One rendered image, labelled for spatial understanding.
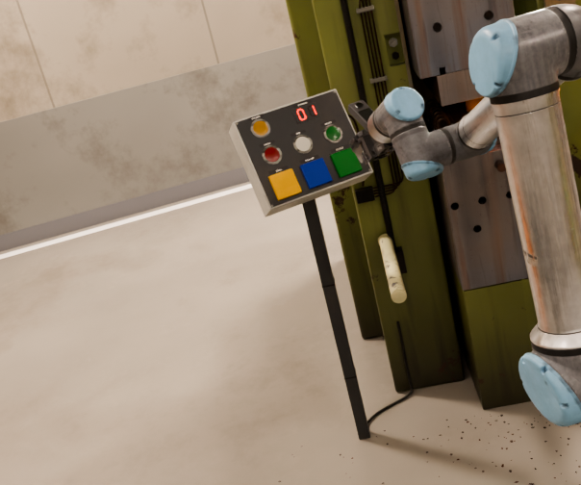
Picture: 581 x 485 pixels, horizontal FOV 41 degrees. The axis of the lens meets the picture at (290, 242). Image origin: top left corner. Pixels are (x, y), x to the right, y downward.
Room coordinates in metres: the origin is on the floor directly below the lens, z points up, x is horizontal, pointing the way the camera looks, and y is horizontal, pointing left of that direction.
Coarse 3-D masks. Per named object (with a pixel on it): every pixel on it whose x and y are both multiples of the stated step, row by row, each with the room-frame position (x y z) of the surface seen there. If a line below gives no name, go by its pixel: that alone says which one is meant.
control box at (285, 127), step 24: (312, 96) 2.32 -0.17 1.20; (336, 96) 2.33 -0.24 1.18; (240, 120) 2.25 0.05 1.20; (264, 120) 2.25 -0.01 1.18; (288, 120) 2.27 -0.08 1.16; (312, 120) 2.28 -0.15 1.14; (336, 120) 2.29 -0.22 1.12; (240, 144) 2.22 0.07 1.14; (264, 144) 2.21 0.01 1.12; (288, 144) 2.22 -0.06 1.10; (312, 144) 2.23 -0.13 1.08; (336, 144) 2.25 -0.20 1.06; (264, 168) 2.17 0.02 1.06; (288, 168) 2.18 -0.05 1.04; (264, 192) 2.13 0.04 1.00; (312, 192) 2.15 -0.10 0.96
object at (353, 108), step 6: (354, 102) 2.08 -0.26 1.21; (360, 102) 2.07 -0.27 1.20; (348, 108) 2.07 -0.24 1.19; (354, 108) 2.05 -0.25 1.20; (360, 108) 2.05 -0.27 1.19; (366, 108) 2.05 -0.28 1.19; (354, 114) 2.05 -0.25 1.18; (360, 114) 2.03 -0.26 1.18; (366, 114) 2.03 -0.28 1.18; (360, 120) 2.02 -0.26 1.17; (366, 120) 2.00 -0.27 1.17; (366, 126) 1.99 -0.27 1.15
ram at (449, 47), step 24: (408, 0) 2.34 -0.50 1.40; (432, 0) 2.34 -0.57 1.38; (456, 0) 2.33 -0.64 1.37; (480, 0) 2.32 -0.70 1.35; (504, 0) 2.31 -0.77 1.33; (408, 24) 2.41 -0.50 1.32; (432, 24) 2.34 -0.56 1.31; (456, 24) 2.33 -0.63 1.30; (480, 24) 2.32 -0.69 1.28; (408, 48) 2.55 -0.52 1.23; (432, 48) 2.34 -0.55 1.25; (456, 48) 2.33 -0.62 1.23; (432, 72) 2.34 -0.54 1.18
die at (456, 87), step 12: (444, 72) 2.36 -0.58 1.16; (456, 72) 2.33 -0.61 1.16; (468, 72) 2.33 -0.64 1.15; (432, 84) 2.48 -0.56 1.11; (444, 84) 2.34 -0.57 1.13; (456, 84) 2.33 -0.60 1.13; (468, 84) 2.33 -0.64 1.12; (444, 96) 2.34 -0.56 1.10; (456, 96) 2.33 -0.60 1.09; (468, 96) 2.33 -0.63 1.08; (480, 96) 2.33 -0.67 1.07
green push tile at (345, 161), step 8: (344, 152) 2.23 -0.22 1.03; (352, 152) 2.23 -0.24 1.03; (336, 160) 2.21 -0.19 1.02; (344, 160) 2.21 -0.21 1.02; (352, 160) 2.22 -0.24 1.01; (336, 168) 2.20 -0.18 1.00; (344, 168) 2.20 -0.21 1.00; (352, 168) 2.20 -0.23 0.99; (360, 168) 2.21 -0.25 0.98; (344, 176) 2.19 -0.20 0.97
